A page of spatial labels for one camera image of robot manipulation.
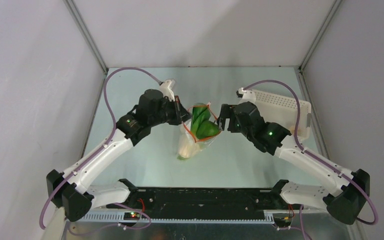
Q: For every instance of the green bok choy toy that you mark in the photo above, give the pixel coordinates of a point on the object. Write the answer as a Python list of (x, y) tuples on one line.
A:
[(199, 114)]

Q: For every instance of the white cauliflower toy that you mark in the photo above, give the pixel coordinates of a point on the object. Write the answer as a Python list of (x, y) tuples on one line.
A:
[(187, 148)]

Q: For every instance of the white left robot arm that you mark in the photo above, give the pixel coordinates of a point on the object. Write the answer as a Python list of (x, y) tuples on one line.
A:
[(72, 188)]

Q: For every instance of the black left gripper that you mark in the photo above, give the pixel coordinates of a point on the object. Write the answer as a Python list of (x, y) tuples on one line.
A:
[(180, 114)]

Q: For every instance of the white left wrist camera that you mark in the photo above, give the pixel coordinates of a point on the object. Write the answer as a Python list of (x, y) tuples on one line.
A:
[(166, 87)]

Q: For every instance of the clear zip bag orange zipper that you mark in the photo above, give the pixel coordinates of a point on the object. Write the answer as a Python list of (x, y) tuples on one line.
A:
[(185, 128)]

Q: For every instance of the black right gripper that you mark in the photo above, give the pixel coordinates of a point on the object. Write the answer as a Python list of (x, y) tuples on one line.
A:
[(227, 117)]

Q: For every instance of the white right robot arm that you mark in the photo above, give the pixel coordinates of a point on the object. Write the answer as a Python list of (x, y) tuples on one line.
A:
[(342, 192)]

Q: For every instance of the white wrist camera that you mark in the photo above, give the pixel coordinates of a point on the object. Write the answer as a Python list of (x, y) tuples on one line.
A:
[(166, 87), (246, 96)]

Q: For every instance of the green pepper toy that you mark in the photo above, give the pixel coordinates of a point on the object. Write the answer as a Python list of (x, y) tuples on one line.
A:
[(207, 129)]

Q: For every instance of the white perforated plastic basket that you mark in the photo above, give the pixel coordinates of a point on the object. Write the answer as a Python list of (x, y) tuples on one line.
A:
[(284, 111)]

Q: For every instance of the small beige food piece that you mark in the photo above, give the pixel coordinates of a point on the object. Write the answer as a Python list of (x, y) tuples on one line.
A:
[(293, 129)]

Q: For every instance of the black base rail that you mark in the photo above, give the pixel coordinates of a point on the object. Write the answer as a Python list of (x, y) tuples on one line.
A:
[(187, 203)]

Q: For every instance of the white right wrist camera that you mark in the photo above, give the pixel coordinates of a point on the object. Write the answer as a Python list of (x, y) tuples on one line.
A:
[(246, 96)]

